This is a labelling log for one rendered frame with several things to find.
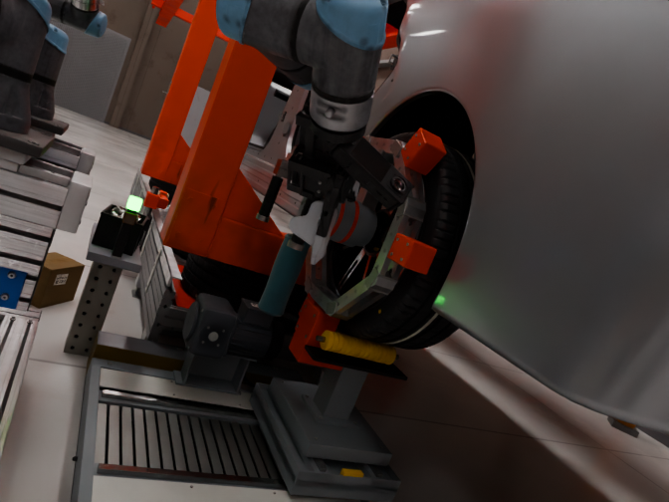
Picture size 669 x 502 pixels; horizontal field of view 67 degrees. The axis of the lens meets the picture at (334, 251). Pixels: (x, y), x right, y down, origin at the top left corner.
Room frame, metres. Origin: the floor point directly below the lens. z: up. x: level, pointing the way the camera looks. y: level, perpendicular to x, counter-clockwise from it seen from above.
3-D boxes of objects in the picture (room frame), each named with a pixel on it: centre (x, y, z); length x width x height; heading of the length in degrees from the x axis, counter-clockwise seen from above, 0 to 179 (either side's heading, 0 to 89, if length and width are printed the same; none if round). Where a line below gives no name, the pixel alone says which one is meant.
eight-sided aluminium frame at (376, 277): (1.55, -0.03, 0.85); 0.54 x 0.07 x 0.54; 27
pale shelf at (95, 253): (1.80, 0.75, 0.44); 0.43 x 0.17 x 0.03; 27
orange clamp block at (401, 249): (1.27, -0.18, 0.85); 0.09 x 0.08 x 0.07; 27
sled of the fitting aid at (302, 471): (1.63, -0.19, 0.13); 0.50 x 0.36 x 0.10; 27
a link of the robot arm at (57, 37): (1.28, 0.89, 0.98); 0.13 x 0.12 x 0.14; 104
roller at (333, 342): (1.49, -0.18, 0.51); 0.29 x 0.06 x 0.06; 117
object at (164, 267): (2.97, 1.06, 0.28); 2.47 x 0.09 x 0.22; 27
